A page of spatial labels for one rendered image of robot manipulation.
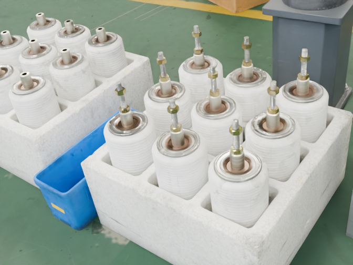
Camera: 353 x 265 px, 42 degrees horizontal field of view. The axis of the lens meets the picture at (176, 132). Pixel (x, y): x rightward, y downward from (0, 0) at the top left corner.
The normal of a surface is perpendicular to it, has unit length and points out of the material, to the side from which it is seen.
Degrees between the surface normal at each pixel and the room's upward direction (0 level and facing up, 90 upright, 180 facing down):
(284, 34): 90
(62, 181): 88
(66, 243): 0
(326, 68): 90
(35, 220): 0
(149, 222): 90
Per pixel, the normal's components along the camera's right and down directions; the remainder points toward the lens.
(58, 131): 0.79, 0.29
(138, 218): -0.60, 0.55
